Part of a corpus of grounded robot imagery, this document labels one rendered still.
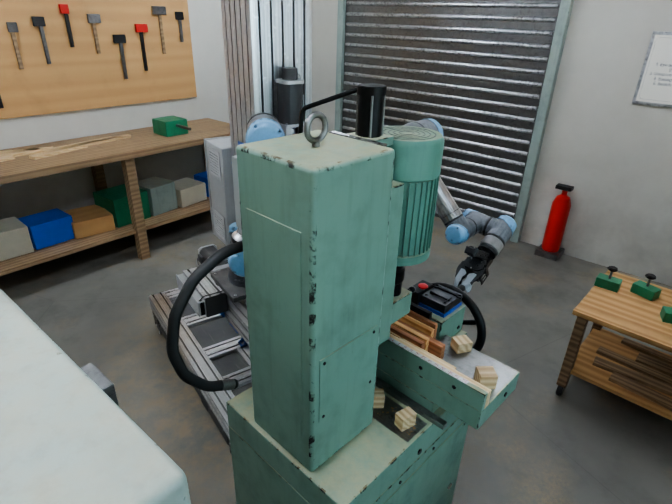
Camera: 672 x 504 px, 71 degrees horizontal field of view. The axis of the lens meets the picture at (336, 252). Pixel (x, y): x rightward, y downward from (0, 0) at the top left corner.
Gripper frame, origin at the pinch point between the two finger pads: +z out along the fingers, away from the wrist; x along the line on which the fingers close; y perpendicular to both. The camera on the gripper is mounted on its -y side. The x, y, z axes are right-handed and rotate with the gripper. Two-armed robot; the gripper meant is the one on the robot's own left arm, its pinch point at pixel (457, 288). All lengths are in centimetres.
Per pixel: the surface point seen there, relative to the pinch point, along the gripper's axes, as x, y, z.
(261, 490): 6, -12, 87
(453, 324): -11.0, -11.2, 17.5
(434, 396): -21.2, -18.7, 41.2
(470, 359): -22.0, -13.9, 25.8
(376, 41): 245, 73, -240
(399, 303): -4.5, -33.3, 28.2
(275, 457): 0, -28, 78
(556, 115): 71, 116, -231
